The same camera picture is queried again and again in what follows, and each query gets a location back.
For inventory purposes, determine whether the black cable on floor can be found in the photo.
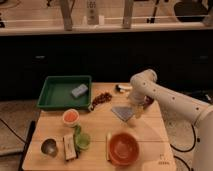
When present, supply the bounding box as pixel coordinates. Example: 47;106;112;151
169;124;198;171

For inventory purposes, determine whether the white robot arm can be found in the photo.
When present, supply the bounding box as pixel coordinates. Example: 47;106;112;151
129;69;213;171

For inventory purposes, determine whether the bunch of dried red berries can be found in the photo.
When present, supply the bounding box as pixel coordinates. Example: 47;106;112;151
89;92;112;111

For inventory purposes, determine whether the green cup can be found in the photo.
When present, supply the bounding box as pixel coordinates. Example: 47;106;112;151
75;133;90;150

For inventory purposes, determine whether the dark maroon bowl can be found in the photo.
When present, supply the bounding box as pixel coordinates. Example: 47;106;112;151
144;96;154;107

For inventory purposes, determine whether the grey sponge block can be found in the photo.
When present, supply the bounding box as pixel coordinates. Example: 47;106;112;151
71;84;88;98

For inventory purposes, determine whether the brown rectangular box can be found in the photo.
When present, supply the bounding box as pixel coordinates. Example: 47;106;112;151
63;134;77;161

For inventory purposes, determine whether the green plastic tray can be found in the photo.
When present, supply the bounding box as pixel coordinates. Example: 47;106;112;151
37;75;92;111

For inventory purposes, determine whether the red bowl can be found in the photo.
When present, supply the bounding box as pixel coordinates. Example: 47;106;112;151
108;132;140;166

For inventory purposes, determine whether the green spoon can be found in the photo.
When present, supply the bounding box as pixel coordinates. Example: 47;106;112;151
74;125;81;136

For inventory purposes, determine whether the white cup with orange filling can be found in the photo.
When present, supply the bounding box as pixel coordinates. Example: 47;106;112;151
62;109;79;127

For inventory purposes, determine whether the grey towel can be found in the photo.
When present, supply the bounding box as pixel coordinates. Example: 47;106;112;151
111;106;134;122

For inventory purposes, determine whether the metal cup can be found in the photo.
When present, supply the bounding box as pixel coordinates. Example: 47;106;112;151
41;139;58;157

